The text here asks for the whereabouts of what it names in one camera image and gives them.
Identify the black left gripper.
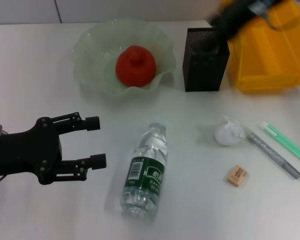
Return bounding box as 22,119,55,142
0,112,108,186

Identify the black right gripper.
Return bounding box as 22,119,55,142
209,0,263,41

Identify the clear green-label water bottle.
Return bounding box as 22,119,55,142
119,122,170,218

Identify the white paper ball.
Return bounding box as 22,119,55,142
213,114,246,146

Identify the green pen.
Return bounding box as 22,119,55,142
259,121,300,168

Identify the grey glitter pen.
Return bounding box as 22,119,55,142
244,126,300,180

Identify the black mesh pen holder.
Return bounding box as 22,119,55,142
182,27,231,93

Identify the red-orange fruit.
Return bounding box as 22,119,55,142
115,45,157,88

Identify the green glass fruit plate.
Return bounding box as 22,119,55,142
69,18,178,101

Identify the tan eraser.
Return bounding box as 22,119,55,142
225,164,248,187

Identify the yellow plastic bin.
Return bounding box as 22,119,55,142
219,0,300,95

